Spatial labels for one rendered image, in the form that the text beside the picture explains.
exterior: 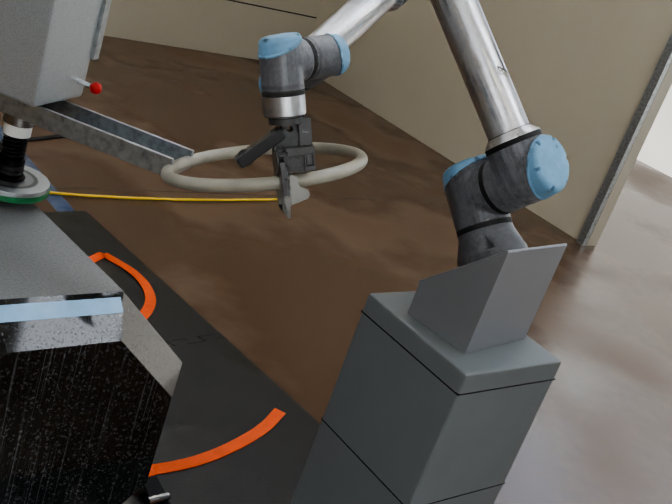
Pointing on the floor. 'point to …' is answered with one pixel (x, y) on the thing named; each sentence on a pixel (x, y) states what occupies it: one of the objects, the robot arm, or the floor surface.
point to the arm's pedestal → (422, 414)
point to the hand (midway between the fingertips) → (283, 210)
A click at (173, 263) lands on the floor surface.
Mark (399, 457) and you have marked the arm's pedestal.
